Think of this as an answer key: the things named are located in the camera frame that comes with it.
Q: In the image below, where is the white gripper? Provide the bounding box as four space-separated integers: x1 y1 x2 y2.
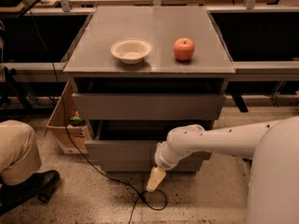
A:
147 142 180 192

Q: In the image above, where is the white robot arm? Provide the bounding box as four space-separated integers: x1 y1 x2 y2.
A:
147 116 299 224

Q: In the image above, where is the grey top drawer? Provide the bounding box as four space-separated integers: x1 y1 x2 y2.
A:
72 93 225 120

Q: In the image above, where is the grey drawer cabinet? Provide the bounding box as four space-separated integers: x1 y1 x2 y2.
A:
64 7 235 172

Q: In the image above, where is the cardboard box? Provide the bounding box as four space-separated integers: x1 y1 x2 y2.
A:
47 83 91 154

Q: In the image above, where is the green toy in box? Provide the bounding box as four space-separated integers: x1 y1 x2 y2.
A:
69 111 83 127

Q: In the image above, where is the black leather shoe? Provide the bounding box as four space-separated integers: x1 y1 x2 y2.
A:
0 170 60 206

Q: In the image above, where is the white paper bowl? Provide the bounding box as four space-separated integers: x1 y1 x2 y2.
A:
110 38 151 64

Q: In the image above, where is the red apple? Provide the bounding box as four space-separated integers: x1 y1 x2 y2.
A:
173 37 195 62

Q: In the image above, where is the beige trouser leg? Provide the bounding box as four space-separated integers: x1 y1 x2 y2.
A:
0 120 41 186

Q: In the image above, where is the black cable on floor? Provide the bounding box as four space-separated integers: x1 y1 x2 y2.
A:
13 0 168 224

